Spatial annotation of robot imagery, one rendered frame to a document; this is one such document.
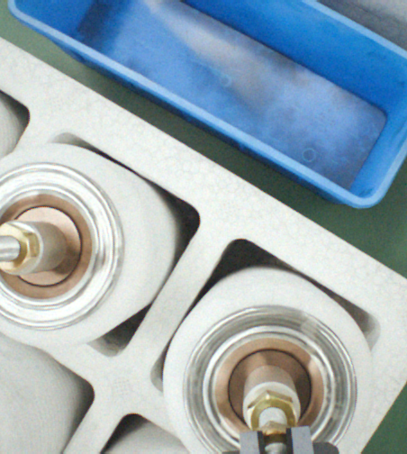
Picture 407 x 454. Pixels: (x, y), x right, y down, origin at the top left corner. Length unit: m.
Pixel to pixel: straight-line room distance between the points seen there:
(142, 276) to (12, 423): 0.09
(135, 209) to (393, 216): 0.30
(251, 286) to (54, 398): 0.14
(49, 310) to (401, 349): 0.19
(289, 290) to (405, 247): 0.27
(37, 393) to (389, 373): 0.19
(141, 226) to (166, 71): 0.28
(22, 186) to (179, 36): 0.30
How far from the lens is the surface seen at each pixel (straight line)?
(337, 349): 0.25
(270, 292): 0.25
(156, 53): 0.53
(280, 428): 0.18
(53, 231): 0.25
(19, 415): 0.30
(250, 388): 0.23
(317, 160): 0.50
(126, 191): 0.26
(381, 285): 0.33
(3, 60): 0.37
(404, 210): 0.52
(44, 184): 0.26
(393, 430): 0.54
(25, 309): 0.27
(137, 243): 0.26
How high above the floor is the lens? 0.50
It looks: 85 degrees down
